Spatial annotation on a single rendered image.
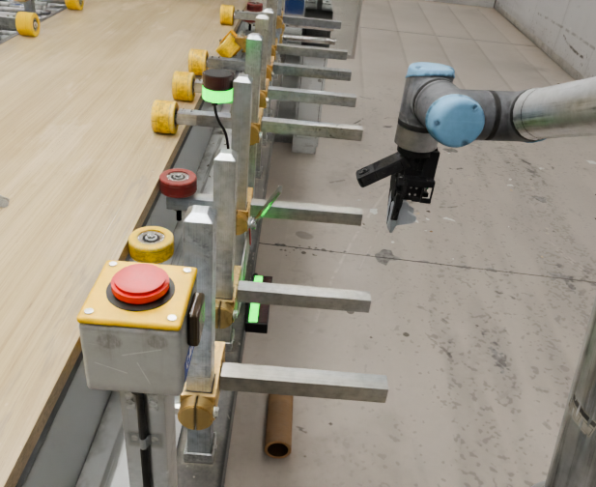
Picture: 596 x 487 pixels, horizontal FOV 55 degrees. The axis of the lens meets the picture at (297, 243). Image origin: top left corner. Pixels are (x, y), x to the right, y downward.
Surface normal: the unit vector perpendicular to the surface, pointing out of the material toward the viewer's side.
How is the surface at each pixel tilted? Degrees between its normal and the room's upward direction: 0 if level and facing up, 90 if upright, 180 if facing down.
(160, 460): 90
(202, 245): 90
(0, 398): 0
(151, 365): 90
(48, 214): 0
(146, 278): 0
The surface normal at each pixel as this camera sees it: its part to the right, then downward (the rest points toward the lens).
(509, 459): 0.09, -0.84
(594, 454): -0.79, 0.18
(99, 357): -0.02, 0.54
